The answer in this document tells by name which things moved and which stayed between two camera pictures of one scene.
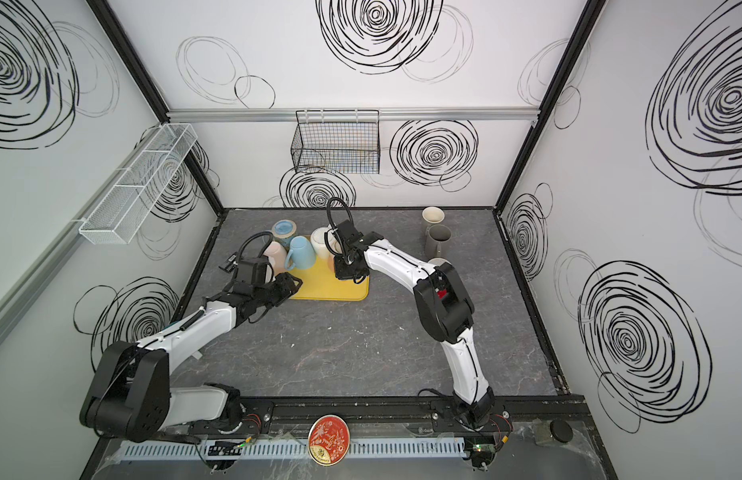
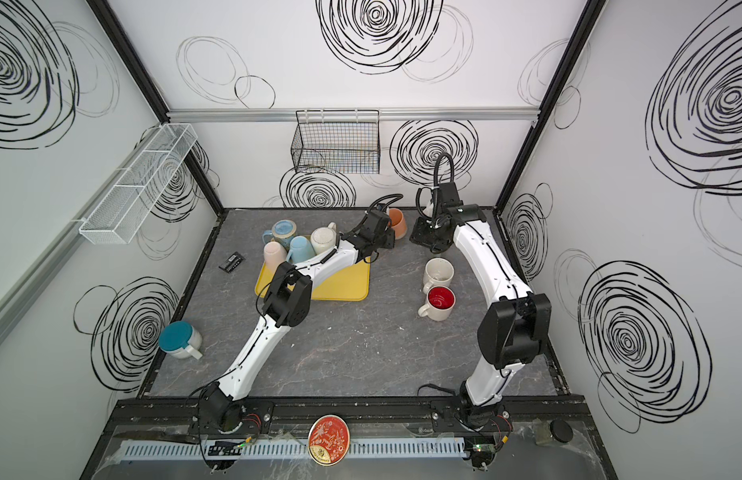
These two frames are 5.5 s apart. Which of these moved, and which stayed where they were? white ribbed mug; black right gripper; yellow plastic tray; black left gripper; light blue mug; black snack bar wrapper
Moved: black left gripper; black right gripper
Stayed: black snack bar wrapper; white ribbed mug; light blue mug; yellow plastic tray
